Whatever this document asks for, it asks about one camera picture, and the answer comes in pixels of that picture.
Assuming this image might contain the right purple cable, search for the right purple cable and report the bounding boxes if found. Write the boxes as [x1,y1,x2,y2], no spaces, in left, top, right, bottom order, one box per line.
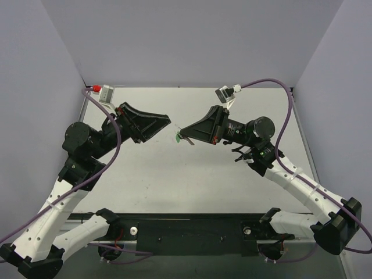
[239,78,370,253]

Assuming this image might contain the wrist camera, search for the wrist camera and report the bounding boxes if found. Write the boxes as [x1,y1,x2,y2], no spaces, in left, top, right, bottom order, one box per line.
[215,84,242,110]
[99,85,115,105]

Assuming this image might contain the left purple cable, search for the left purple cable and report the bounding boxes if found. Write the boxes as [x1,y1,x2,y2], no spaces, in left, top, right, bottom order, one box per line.
[0,85,155,265]

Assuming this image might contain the purple cable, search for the purple cable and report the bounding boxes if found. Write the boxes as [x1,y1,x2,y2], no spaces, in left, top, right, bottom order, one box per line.
[0,85,155,265]
[239,78,370,253]

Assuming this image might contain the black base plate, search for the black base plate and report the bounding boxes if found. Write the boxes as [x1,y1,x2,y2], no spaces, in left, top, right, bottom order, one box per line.
[99,213,276,256]

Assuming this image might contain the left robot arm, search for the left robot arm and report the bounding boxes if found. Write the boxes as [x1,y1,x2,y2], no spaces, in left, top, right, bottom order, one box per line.
[1,102,171,278]

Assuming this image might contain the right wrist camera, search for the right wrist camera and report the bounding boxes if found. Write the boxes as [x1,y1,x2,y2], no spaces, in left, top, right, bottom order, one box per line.
[215,84,242,110]

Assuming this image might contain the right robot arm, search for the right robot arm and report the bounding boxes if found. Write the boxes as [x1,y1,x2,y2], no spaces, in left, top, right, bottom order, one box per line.
[178,105,362,255]

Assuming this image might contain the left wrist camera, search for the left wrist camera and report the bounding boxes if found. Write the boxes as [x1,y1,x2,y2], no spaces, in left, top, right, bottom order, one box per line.
[99,85,115,105]

